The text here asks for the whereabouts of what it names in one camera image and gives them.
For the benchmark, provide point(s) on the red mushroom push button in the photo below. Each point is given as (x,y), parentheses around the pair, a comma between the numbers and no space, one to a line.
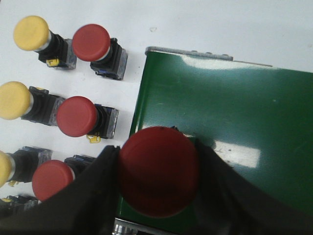
(158,171)
(54,175)
(77,116)
(92,43)

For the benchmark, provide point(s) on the green conveyor belt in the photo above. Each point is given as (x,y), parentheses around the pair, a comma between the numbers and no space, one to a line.
(258,121)

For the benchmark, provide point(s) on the push button contact block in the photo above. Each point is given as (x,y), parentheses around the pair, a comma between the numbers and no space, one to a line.
(12,205)

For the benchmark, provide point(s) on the yellow mushroom push button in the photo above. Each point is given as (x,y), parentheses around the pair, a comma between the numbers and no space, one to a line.
(32,33)
(28,103)
(21,165)

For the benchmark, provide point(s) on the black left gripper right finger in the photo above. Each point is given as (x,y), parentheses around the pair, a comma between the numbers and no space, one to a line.
(228,204)

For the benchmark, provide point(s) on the aluminium conveyor frame rail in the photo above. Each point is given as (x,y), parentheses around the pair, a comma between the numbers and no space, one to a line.
(200,60)

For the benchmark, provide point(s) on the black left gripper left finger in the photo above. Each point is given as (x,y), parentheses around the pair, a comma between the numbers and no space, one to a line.
(87,206)

